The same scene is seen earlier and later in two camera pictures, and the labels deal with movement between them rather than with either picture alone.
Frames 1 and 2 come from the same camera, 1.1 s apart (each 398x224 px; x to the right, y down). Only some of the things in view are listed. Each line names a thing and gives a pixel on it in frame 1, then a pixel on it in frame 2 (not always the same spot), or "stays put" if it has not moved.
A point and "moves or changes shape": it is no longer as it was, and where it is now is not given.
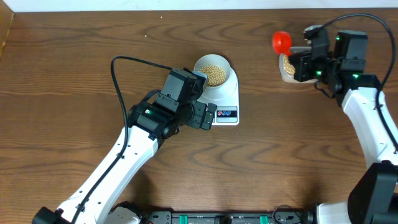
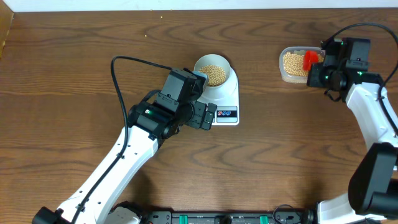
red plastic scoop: x=282 y=42 moves or changes shape
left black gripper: x=198 y=109 stays put
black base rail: x=218 y=217 stays put
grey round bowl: x=217 y=68 stays put
